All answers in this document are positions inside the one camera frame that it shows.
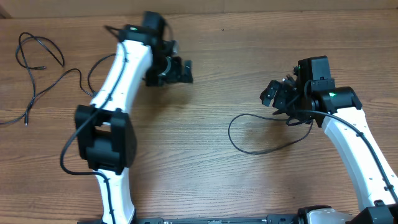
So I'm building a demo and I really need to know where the black USB cable thick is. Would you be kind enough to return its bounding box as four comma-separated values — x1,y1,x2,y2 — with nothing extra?
24,53,116,126

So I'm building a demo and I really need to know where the black USB cable thin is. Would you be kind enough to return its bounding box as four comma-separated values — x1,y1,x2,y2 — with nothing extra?
1,32,65,126

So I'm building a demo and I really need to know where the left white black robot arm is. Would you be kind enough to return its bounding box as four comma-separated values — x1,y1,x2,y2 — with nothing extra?
60,11,193,223

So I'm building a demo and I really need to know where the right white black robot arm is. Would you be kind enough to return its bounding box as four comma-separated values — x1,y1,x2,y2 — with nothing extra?
259,56,397,223

